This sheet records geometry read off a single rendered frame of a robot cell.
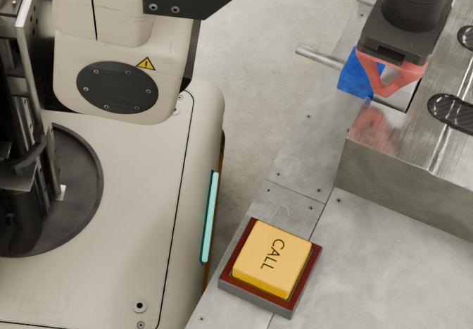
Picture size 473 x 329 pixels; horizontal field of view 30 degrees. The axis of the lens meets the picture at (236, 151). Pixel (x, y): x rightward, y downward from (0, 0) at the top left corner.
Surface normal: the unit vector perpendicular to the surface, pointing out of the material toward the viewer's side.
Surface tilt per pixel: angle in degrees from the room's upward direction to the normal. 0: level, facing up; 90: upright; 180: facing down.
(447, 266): 0
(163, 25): 8
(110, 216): 0
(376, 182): 90
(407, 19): 90
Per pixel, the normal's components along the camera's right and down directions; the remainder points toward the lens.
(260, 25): 0.05, -0.57
